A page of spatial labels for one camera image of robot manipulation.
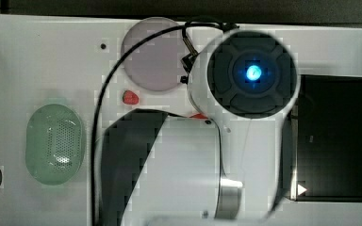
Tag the red ketchup bottle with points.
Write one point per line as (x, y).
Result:
(198, 116)

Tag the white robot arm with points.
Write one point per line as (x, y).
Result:
(162, 169)

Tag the silver black toaster oven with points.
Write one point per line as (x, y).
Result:
(322, 141)

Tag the grey round plate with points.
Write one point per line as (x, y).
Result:
(156, 65)

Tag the red strawberry toy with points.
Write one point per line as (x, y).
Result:
(130, 98)

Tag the green perforated colander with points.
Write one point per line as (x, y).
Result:
(54, 144)

